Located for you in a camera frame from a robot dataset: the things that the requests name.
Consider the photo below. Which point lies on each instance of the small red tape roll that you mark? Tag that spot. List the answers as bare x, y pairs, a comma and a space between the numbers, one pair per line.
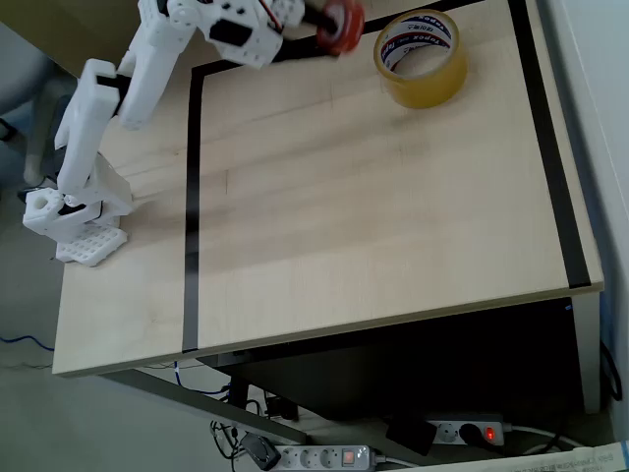
351, 24

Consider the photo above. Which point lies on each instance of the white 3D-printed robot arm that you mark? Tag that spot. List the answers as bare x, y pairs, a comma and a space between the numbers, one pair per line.
147, 69

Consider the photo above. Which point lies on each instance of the large yellow tape roll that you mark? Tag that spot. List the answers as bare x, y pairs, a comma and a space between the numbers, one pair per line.
427, 88

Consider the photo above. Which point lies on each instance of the long black tape strip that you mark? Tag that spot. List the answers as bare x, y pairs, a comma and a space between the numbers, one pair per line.
191, 221

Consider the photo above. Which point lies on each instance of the wide black tape strip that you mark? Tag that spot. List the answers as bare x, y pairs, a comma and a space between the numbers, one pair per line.
550, 162

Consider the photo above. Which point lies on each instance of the brown cardboard box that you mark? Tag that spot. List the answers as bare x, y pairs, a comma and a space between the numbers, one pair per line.
74, 29

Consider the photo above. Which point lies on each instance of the black power adapter box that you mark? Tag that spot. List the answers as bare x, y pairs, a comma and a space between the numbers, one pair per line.
410, 435

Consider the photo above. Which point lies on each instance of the black power adapter rounded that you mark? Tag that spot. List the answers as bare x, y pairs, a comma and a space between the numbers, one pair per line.
260, 451

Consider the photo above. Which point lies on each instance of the white power strip red light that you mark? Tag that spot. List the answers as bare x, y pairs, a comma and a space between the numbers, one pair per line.
444, 432

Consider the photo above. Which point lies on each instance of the white table side panel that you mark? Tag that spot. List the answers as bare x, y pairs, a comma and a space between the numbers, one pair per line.
588, 354

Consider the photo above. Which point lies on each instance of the black plug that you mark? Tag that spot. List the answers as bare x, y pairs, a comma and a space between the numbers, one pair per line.
471, 433

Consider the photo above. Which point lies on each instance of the grey table frame beam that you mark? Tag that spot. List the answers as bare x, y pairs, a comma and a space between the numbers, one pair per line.
196, 398

